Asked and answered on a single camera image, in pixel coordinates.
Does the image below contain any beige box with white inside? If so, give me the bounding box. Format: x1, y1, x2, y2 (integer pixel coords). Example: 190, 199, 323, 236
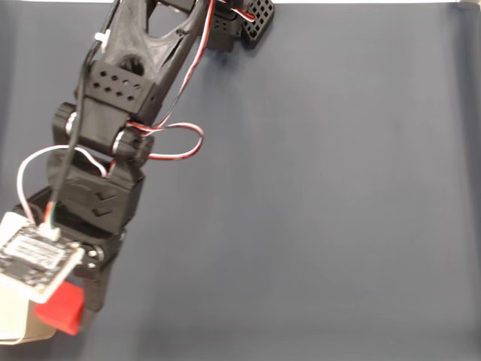
0, 278, 58, 345

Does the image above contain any white wrist camera board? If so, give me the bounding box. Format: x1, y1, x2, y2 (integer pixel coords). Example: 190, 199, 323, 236
0, 211, 86, 305

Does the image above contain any white looping servo cable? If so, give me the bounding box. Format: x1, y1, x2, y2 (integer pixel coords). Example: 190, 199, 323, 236
16, 145, 116, 227

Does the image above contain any red white black servo cable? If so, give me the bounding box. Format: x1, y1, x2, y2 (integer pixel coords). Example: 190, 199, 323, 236
126, 0, 206, 162

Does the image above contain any red cube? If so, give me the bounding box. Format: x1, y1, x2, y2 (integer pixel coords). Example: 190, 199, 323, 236
34, 281, 86, 335

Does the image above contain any dark grey table mat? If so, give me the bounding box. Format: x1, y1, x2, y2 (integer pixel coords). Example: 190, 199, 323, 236
0, 2, 481, 361

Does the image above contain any black camera cable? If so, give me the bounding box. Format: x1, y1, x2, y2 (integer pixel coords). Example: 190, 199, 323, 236
44, 0, 119, 231

